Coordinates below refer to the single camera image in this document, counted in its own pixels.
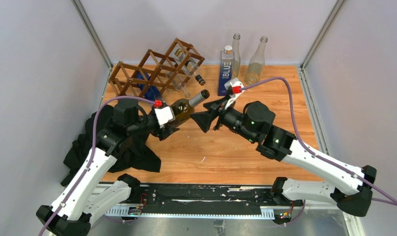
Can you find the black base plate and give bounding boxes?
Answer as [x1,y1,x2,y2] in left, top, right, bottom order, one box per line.
[109,183,304,216]

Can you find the blue glass bottle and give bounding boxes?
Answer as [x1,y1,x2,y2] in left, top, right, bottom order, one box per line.
[135,71,163,102]
[217,45,234,96]

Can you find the dark green wine bottle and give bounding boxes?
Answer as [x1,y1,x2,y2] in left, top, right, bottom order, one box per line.
[168,89,210,127]

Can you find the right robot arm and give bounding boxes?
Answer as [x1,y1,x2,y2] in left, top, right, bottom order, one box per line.
[190,98,377,217]

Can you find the clear bottle middle lower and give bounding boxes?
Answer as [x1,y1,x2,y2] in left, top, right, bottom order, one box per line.
[171,75,190,98]

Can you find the brown wooden wine rack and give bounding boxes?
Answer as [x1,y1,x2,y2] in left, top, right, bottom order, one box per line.
[108,38,204,98]

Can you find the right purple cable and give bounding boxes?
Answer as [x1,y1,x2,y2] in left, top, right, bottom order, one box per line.
[241,77,397,227]

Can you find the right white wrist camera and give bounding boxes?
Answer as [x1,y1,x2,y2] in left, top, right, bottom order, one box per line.
[224,78,244,110]

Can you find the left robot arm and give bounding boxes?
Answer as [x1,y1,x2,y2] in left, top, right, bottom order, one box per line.
[36,95,175,236]

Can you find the clear bottle black cap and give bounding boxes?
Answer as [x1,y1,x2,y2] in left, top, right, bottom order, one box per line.
[174,48,206,86]

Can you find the black cloth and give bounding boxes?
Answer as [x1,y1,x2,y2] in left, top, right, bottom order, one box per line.
[60,113,161,187]

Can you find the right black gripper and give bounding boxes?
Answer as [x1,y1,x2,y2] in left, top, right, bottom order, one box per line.
[190,93,257,143]

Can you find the clear bottle dark label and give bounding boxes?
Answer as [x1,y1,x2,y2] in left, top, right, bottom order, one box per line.
[245,36,268,85]
[232,33,241,78]

